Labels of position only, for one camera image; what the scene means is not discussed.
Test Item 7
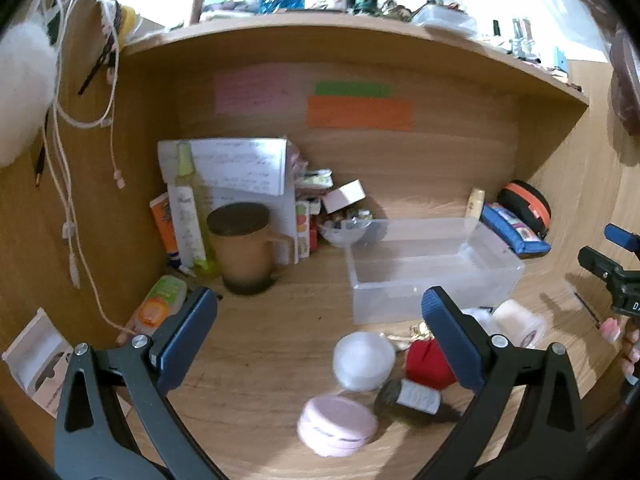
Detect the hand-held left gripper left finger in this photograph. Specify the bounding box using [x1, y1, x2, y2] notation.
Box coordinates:
[54, 286, 219, 480]

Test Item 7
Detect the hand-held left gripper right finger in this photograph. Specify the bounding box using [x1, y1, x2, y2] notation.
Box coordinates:
[415, 286, 587, 480]

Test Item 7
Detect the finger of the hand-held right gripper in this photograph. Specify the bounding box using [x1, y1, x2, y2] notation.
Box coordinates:
[604, 223, 640, 253]
[577, 246, 640, 286]

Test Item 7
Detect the red pouch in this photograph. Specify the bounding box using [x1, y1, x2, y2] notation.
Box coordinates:
[404, 338, 458, 391]

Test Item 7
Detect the white drawstring cloth pouch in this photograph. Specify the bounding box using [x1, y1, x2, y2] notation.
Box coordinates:
[460, 307, 501, 336]

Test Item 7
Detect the dark green glass bottle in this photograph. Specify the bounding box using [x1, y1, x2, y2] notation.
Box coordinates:
[374, 378, 463, 428]

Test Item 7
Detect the white tape roll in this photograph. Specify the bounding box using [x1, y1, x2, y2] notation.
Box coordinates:
[492, 299, 547, 348]

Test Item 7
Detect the clear plastic storage box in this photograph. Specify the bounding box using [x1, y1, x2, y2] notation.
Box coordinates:
[345, 217, 526, 326]

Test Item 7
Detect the pink round compact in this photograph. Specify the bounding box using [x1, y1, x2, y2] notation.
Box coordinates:
[297, 394, 379, 457]

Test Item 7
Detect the wooden desktop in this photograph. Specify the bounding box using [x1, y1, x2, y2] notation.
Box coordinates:
[115, 195, 637, 480]

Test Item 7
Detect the person's right hand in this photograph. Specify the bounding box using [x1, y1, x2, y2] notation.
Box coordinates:
[601, 316, 640, 378]

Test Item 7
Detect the gold trinket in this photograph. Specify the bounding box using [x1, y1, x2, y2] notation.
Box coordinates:
[395, 324, 432, 351]

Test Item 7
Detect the orange label bottle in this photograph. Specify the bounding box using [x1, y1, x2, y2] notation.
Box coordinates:
[122, 275, 188, 338]

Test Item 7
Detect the black bobby pin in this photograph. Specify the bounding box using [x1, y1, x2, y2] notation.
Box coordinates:
[574, 292, 601, 323]

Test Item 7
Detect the brown mug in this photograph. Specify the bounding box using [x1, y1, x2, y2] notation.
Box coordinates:
[206, 202, 295, 296]

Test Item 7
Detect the black orange round case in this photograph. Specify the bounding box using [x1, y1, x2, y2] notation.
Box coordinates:
[497, 180, 552, 238]

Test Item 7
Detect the white tube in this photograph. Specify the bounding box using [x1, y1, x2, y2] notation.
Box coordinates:
[167, 185, 208, 268]

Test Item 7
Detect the blue zip pouch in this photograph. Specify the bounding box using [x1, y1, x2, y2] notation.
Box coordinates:
[481, 202, 552, 259]

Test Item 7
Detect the orange tube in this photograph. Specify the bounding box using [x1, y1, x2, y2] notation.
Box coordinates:
[149, 192, 181, 267]

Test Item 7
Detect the beige tube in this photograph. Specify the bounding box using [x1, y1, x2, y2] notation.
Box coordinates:
[465, 187, 486, 221]

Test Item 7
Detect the small glass bowl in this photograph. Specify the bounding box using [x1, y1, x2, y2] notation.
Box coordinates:
[317, 210, 373, 248]

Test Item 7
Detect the dark brown object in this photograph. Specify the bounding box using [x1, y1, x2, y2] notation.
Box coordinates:
[607, 25, 640, 133]

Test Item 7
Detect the fruit print carton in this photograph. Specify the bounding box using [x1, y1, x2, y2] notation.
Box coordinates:
[295, 200, 321, 261]

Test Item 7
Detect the white printed carton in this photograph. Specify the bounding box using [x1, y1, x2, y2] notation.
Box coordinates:
[2, 308, 76, 418]

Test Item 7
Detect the yellow-green spray bottle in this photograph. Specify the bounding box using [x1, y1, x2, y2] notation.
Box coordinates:
[175, 141, 223, 278]

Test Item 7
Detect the handwritten paper sheet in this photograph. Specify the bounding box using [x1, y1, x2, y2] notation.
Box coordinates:
[157, 138, 288, 196]

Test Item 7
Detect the small white box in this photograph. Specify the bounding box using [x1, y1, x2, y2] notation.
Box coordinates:
[321, 180, 366, 213]

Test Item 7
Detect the pile of small packets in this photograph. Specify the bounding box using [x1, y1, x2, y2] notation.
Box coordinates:
[287, 145, 333, 202]

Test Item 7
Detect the pink sticky note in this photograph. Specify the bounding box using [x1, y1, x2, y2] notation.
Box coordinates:
[215, 65, 291, 114]

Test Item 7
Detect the orange sticky note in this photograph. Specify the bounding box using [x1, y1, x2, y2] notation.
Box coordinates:
[306, 96, 414, 130]

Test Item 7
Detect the green sticky note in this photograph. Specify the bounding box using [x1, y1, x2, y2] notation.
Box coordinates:
[314, 81, 393, 98]

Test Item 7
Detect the black hair stick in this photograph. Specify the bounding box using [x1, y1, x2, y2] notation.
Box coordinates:
[78, 50, 121, 96]

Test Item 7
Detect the clear lidded container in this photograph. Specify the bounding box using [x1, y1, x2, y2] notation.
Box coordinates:
[411, 5, 478, 38]

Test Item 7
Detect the white fluffy ball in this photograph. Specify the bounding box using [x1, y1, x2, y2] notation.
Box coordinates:
[0, 22, 58, 168]

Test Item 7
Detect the yellow soft item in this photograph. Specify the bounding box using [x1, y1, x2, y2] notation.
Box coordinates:
[117, 5, 138, 36]

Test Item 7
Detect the wooden desk shelf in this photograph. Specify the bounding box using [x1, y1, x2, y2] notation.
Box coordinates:
[120, 12, 591, 106]

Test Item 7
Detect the white cable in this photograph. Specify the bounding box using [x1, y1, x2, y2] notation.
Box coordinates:
[50, 0, 126, 191]
[50, 110, 133, 333]

